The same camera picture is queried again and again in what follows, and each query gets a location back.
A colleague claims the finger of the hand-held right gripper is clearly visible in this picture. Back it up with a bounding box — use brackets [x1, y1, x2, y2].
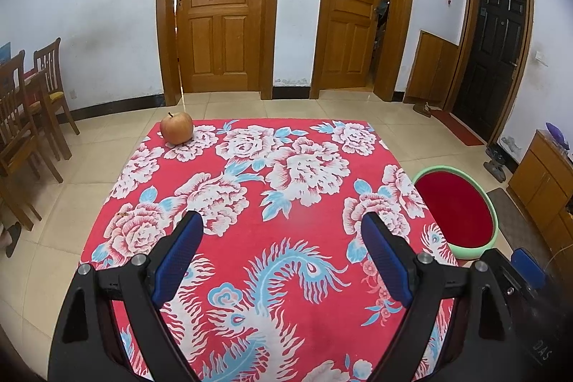
[488, 250, 515, 277]
[511, 248, 548, 291]

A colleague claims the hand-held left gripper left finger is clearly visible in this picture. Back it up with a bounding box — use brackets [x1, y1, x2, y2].
[48, 211, 204, 382]

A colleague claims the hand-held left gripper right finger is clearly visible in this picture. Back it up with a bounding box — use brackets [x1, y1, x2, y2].
[360, 212, 526, 382]

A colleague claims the grey floor mat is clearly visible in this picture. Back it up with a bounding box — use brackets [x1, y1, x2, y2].
[486, 187, 551, 266]

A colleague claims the wooden sideboard cabinet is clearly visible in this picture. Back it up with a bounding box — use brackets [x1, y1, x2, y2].
[507, 129, 573, 248]

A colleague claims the red floral tablecloth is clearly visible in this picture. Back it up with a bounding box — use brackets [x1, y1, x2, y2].
[78, 119, 459, 382]

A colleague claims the red apple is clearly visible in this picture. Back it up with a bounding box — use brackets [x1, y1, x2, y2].
[160, 112, 194, 145]

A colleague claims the purple bag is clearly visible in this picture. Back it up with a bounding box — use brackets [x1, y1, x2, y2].
[545, 121, 573, 150]

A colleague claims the red doormat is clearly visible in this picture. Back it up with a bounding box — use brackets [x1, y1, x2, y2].
[430, 109, 485, 146]

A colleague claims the dark slipper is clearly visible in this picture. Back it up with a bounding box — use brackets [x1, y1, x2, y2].
[4, 223, 22, 258]

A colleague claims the wooden chair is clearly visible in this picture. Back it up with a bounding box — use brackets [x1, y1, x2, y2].
[0, 50, 64, 186]
[33, 37, 81, 161]
[0, 174, 43, 233]

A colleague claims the black entrance door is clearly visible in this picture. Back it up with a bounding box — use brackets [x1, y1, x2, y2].
[443, 0, 535, 145]

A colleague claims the open wooden door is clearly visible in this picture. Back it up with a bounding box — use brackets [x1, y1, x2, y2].
[310, 0, 418, 102]

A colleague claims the closed wooden door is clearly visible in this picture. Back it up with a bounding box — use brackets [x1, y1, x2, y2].
[155, 0, 284, 106]

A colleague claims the low wooden wall cabinet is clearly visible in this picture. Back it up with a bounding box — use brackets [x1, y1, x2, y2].
[403, 30, 461, 105]

